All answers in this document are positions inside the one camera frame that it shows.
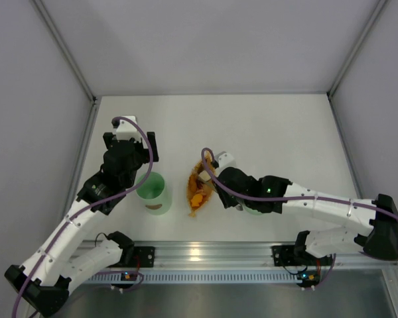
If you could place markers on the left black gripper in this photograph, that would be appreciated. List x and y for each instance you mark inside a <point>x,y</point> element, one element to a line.
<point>152,146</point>

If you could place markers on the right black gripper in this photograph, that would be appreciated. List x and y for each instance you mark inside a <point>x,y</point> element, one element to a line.
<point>224,194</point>

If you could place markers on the metal tongs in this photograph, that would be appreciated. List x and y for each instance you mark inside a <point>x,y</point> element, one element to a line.
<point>205,179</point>

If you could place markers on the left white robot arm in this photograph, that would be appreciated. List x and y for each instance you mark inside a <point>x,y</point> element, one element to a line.
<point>47,279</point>

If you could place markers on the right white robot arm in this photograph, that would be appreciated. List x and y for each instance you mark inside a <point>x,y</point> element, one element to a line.
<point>369,226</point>

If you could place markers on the orange boat-shaped tray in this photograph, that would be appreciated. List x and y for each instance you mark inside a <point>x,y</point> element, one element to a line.
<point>194,186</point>

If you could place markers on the orange food piece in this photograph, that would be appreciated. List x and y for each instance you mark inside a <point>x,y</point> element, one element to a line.
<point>196,200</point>

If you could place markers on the green cup container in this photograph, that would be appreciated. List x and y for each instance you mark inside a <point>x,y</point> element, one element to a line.
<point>155,194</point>

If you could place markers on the right controller board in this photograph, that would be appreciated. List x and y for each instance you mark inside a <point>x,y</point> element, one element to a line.
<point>308,281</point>

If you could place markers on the controller board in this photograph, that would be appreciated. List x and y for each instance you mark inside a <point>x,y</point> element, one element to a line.
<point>308,281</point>
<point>131,280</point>

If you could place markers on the left controller board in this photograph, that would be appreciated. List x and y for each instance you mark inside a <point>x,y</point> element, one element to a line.
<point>131,280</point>

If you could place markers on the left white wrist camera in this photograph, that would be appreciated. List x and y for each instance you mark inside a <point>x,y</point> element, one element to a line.
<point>124,130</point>

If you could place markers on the green lid with handle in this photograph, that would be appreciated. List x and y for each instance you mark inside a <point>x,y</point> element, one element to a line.
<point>251,211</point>

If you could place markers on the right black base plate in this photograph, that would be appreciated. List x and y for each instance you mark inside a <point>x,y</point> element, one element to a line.
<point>289,255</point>

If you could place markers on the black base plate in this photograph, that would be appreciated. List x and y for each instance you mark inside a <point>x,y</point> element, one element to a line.
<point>289,255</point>
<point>137,257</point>

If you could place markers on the grey slotted cable duct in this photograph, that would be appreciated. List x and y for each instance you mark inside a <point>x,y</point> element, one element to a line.
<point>219,277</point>

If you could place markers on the aluminium mounting rail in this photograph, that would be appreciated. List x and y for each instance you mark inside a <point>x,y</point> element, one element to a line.
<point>230,256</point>

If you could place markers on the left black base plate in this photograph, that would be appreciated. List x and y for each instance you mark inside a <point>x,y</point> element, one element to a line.
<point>137,257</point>

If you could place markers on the left aluminium frame post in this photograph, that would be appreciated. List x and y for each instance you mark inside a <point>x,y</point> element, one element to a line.
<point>54,32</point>

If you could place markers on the aluminium frame post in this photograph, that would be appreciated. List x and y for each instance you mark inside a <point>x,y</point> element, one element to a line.
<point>358,43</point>
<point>54,32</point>

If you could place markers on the right aluminium frame post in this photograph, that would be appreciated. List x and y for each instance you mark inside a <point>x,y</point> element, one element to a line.
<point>358,43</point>

